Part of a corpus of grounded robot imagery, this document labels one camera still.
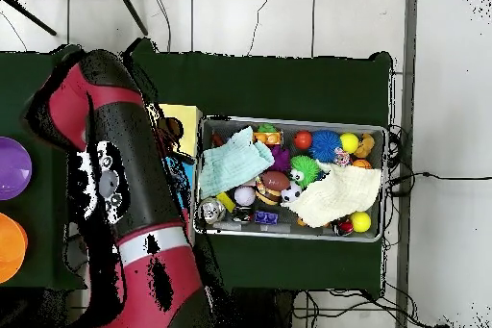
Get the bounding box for silver mesh bin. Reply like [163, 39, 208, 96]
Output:
[193, 114, 390, 243]

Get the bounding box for wooden box with three holes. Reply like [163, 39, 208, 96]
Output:
[147, 102, 204, 246]

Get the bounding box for mint knitted cloth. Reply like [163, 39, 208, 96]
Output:
[198, 125, 275, 200]

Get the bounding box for orange toy building block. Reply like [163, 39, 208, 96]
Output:
[252, 131, 284, 147]

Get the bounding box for brown toy football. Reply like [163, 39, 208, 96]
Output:
[260, 170, 291, 192]

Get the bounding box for purple spiky rubber toy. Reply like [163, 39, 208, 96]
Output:
[268, 145, 291, 173]

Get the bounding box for green spiky rubber ball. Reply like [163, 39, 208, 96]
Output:
[289, 155, 322, 189]

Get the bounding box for blue spiky rubber ball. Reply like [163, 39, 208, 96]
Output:
[307, 129, 343, 164]

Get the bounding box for dark green table cloth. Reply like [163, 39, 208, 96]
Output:
[120, 37, 395, 298]
[0, 43, 87, 290]

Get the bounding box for cream knitted cloth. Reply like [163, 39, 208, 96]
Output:
[285, 162, 383, 229]

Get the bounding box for yellow smooth ball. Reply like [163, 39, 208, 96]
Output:
[338, 132, 360, 155]

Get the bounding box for purple plastic plate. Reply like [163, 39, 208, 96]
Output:
[0, 136, 33, 201]

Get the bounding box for orange plastic bowl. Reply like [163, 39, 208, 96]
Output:
[0, 212, 29, 285]

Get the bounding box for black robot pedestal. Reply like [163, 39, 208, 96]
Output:
[230, 288, 297, 328]

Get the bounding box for black metal frame legs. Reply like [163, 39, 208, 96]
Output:
[0, 0, 149, 37]

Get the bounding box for black cable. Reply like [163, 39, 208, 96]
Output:
[387, 170, 492, 187]

